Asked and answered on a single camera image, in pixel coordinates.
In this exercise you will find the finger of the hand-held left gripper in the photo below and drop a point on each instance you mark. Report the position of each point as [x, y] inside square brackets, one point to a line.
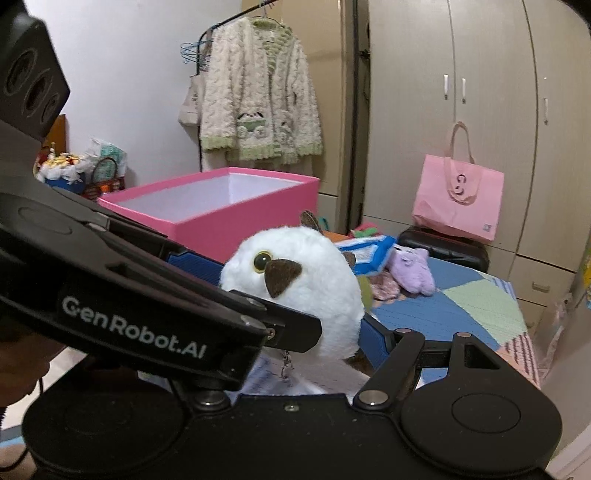
[291, 330]
[194, 268]

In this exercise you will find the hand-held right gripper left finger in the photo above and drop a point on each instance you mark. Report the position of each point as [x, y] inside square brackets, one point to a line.
[208, 397]

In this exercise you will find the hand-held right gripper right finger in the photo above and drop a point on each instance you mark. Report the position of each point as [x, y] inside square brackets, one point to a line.
[378, 344]

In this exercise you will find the white owl plush toy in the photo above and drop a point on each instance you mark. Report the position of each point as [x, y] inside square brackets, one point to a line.
[300, 300]

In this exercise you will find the purple plush toy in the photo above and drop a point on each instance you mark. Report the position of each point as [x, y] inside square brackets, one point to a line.
[413, 272]

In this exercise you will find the pink cardboard box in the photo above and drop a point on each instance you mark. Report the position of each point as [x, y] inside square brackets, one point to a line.
[258, 203]

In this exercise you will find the pink floral plush toy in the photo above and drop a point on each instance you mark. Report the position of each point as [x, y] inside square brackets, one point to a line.
[385, 286]

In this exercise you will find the blue white plush pillow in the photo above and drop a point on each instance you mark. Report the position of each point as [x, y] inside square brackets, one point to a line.
[369, 256]

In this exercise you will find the teal bag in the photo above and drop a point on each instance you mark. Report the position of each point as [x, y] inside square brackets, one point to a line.
[324, 224]

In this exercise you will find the black suitcase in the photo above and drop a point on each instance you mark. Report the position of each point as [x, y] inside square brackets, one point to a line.
[443, 251]

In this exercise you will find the woven basket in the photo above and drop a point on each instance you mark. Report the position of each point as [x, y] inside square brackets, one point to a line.
[107, 182]

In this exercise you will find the red green plush toy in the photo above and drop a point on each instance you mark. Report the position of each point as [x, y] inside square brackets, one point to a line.
[362, 230]

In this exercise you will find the blue bin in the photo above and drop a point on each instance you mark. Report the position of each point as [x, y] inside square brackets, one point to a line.
[67, 185]

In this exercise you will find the pile of small toys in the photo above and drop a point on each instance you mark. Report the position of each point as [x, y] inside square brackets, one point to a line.
[60, 166]

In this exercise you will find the white printed plastic bag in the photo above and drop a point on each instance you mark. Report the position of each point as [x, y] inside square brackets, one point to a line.
[111, 150]

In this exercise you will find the beige tote bag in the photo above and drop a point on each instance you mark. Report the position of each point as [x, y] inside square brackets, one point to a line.
[190, 104]

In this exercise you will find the pink tote bag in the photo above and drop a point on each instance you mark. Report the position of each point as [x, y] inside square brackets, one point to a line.
[457, 198]

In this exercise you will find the wooden headboard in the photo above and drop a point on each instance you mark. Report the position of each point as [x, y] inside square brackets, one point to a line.
[56, 134]

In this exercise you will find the cream fluffy cardigan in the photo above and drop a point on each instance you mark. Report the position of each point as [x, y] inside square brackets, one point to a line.
[258, 87]

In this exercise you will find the black clothes rack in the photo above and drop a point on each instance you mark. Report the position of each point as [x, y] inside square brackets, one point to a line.
[205, 32]

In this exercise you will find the beige wardrobe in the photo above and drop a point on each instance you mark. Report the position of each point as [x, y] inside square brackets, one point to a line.
[498, 69]

